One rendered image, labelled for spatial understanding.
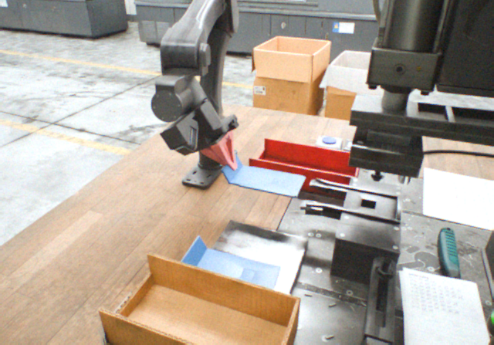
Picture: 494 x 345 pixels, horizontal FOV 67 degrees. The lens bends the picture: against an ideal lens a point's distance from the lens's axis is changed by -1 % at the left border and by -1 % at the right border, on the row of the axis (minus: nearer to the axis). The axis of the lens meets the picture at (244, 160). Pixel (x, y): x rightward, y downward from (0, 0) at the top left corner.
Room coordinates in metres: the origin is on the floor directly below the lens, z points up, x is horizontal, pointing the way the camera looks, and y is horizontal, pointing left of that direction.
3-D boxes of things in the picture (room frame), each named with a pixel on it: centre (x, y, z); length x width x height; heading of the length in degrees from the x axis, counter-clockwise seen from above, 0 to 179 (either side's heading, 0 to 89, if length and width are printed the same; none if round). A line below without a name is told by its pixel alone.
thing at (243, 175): (0.63, -0.04, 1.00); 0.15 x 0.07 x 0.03; 68
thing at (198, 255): (0.45, 0.02, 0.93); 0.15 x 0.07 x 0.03; 71
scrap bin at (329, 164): (0.79, -0.15, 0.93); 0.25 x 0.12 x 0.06; 69
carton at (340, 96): (2.91, -0.98, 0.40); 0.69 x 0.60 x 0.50; 155
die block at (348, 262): (0.54, -0.23, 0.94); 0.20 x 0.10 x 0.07; 159
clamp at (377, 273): (0.36, -0.19, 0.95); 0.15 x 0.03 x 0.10; 159
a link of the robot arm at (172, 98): (0.65, 0.12, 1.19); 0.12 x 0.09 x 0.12; 169
